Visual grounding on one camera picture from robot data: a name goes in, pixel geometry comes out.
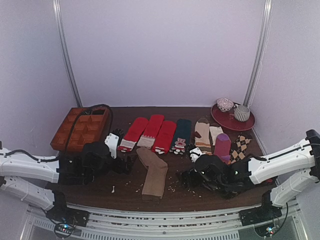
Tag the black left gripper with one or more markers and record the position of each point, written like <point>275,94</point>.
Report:
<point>119,168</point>

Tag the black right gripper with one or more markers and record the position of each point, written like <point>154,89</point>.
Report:
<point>189,178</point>

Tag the tan ribbed sock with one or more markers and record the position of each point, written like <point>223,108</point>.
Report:
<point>154,184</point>

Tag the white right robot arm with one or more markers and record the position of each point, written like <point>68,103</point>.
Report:
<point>302,158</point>

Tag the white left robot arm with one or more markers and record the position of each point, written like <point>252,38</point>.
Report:
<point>17,166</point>

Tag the brown argyle sock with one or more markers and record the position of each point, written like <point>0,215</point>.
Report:
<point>238,148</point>

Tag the magenta purple sock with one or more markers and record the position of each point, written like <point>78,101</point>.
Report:
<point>222,147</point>

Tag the wooden compartment tray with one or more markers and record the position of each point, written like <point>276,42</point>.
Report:
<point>75,131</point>

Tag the beige brown striped sock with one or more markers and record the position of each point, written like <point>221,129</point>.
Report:
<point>202,136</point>

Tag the cream short sock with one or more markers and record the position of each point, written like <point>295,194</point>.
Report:
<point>215,130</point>

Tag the red sock white cuff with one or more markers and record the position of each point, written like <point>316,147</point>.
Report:
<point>133,134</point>

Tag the red round plate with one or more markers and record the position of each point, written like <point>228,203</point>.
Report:
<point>227,120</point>

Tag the dark green monkey sock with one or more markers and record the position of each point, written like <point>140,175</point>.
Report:
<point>181,137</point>

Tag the red sock spotted cuff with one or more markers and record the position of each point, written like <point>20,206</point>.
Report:
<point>164,138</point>

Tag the grey striped mug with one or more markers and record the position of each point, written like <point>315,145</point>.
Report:
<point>241,113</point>

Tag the red sock beige cuff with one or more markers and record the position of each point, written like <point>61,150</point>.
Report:
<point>151,131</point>

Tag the white patterned bowl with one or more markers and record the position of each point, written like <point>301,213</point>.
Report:
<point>224,104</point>

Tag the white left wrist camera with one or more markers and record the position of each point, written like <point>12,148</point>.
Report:
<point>112,142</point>

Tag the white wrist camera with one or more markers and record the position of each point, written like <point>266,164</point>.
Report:
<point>112,142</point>
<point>194,154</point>

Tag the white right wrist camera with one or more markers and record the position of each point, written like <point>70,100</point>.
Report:
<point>194,154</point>

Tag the right aluminium frame post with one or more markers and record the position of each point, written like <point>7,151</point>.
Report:
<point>260,50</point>

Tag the aluminium frame post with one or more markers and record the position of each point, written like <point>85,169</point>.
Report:
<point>260,50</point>
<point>65,52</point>

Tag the left aluminium frame post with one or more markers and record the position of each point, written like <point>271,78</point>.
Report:
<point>65,52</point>

